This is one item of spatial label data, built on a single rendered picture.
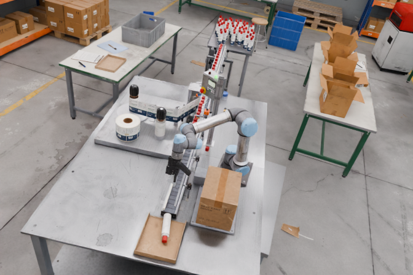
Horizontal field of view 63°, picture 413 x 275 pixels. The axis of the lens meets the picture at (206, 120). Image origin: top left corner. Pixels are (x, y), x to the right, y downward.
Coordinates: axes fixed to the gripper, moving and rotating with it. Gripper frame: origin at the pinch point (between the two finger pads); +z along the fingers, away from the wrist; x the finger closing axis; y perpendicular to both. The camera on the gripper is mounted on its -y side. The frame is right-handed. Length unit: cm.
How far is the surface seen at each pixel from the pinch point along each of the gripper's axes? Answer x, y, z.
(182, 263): 30.3, -17.0, 34.7
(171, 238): 16.4, -6.1, 29.2
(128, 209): 2.5, 28.8, 24.4
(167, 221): 10.4, -0.6, 21.5
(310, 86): -230, -119, -54
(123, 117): -60, 60, -19
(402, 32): -490, -314, -155
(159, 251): 27.0, -1.1, 33.0
